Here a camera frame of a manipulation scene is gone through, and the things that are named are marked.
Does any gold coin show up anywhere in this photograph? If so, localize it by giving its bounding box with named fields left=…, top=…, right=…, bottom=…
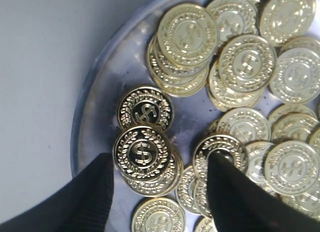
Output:
left=192, top=133, right=249, bottom=182
left=112, top=125, right=172, bottom=182
left=117, top=85, right=174, bottom=131

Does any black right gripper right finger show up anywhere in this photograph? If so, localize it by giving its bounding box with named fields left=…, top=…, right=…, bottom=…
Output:
left=207, top=152, right=320, bottom=232

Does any round steel plate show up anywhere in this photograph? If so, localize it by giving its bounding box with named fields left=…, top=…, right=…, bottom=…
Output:
left=70, top=0, right=320, bottom=232

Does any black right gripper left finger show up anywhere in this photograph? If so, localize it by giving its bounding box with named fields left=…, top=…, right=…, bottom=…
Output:
left=0, top=153, right=114, bottom=232

